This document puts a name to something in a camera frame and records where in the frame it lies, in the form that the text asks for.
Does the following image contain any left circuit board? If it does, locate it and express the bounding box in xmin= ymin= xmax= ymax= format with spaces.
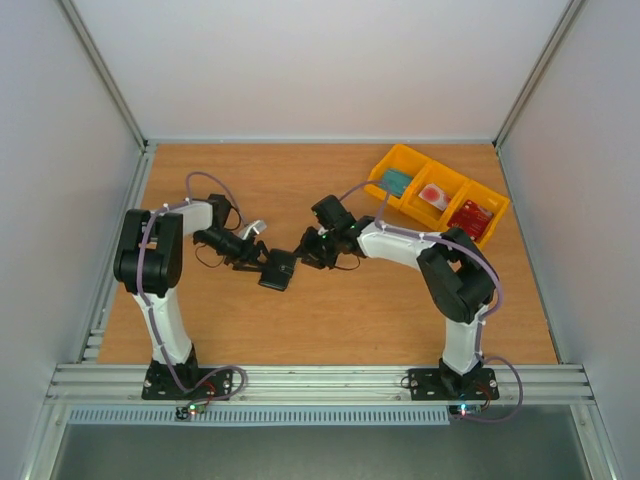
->
xmin=175 ymin=403 xmax=207 ymax=421

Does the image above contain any red circle card stack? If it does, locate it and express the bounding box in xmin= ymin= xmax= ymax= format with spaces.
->
xmin=418 ymin=183 xmax=451 ymax=212

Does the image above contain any yellow bin with green cards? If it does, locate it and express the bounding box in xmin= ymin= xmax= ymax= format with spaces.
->
xmin=364 ymin=144 xmax=432 ymax=210

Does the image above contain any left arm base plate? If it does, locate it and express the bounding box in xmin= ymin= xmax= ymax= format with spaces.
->
xmin=141 ymin=361 xmax=234 ymax=401

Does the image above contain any yellow bin with red cards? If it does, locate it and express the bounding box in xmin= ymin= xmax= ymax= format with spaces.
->
xmin=442 ymin=180 xmax=510 ymax=249

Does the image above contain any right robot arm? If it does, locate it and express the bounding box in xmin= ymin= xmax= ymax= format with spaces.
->
xmin=294 ymin=195 xmax=501 ymax=399

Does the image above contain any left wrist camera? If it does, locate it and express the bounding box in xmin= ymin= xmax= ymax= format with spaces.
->
xmin=237 ymin=220 xmax=267 ymax=240

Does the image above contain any grey slotted cable duct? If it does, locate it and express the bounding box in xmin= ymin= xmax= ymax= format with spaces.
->
xmin=68 ymin=405 xmax=449 ymax=427

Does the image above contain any yellow bin with circle cards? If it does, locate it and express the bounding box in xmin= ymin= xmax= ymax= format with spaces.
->
xmin=400 ymin=161 xmax=470 ymax=230

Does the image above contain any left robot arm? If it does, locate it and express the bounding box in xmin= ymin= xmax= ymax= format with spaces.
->
xmin=113 ymin=194 xmax=268 ymax=400

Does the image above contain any right circuit board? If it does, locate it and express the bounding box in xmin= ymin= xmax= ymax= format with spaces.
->
xmin=449 ymin=403 xmax=484 ymax=418

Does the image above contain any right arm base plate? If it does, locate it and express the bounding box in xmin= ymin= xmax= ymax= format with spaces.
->
xmin=407 ymin=368 xmax=500 ymax=401

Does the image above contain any aluminium rail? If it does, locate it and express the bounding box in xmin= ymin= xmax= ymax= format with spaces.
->
xmin=71 ymin=141 xmax=157 ymax=364
xmin=45 ymin=363 xmax=595 ymax=406

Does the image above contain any front aluminium rail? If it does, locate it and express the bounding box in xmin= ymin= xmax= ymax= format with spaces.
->
xmin=45 ymin=363 xmax=595 ymax=406

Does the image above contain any black card holder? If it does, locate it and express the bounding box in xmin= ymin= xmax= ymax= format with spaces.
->
xmin=258 ymin=249 xmax=297 ymax=292

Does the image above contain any left aluminium rail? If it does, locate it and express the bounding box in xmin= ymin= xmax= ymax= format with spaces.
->
xmin=71 ymin=141 xmax=157 ymax=364

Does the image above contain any circuit board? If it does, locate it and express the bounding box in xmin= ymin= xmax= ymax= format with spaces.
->
xmin=175 ymin=403 xmax=207 ymax=421
xmin=449 ymin=403 xmax=484 ymax=418

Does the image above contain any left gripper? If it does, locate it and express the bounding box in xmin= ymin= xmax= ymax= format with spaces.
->
xmin=195 ymin=227 xmax=276 ymax=271

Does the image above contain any green card stack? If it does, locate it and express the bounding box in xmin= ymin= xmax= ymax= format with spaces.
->
xmin=381 ymin=168 xmax=413 ymax=198

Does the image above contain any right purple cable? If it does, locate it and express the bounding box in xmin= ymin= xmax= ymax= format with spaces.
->
xmin=337 ymin=180 xmax=525 ymax=425

